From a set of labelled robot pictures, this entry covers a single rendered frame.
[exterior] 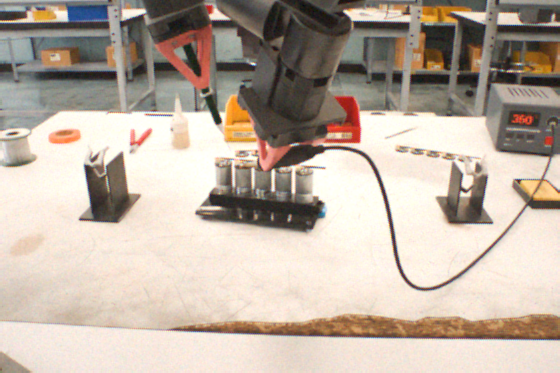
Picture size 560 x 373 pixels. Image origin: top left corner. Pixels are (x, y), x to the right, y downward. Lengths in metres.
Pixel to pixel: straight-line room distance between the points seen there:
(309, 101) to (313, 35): 0.07
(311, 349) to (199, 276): 0.16
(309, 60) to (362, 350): 0.26
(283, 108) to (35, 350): 0.32
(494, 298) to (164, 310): 0.34
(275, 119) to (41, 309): 0.30
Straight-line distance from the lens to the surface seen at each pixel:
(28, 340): 0.53
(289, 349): 0.47
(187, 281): 0.55
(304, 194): 0.65
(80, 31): 3.26
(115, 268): 0.59
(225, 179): 0.68
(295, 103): 0.48
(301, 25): 0.44
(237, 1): 0.47
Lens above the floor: 1.07
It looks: 23 degrees down
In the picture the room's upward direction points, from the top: straight up
